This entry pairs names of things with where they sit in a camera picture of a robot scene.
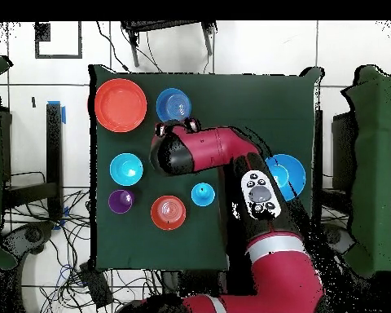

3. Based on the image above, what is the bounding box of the medium blue bowl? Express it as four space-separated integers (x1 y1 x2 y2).
155 87 193 124

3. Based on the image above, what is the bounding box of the large orange bowl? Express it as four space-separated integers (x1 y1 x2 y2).
94 77 148 134

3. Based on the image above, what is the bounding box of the light blue ribbed bowl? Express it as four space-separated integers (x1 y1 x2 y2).
109 152 144 187

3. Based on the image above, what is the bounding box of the dark green tablecloth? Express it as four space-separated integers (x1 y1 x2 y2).
88 63 323 273

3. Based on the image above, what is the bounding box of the blue cup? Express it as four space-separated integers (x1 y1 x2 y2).
191 182 216 208

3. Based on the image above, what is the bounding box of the small orange bowl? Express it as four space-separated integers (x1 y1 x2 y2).
150 195 187 231

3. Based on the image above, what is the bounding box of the purple cup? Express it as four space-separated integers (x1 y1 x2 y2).
108 189 135 215

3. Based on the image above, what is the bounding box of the black metal stand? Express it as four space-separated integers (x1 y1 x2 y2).
121 20 217 68

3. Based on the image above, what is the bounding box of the blue tape strip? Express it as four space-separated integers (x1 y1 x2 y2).
47 99 67 126

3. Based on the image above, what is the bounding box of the large blue bowl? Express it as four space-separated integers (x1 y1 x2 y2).
264 153 307 202

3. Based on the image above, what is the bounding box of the black floor box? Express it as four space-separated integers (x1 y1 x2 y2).
78 262 114 310

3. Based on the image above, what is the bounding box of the black floor cable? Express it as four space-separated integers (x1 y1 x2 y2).
95 20 131 73

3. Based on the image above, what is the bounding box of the black metal frame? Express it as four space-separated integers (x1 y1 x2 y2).
0 102 64 223
313 108 359 226

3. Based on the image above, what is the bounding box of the black square floor frame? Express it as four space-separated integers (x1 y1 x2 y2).
34 20 83 60

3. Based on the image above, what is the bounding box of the floor cable bundle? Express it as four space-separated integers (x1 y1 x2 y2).
2 188 92 313

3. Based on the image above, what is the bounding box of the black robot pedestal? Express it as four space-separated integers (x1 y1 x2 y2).
160 269 231 298

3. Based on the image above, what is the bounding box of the dark grey pedestal foot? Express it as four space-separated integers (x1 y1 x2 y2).
322 223 356 257
1 221 56 258

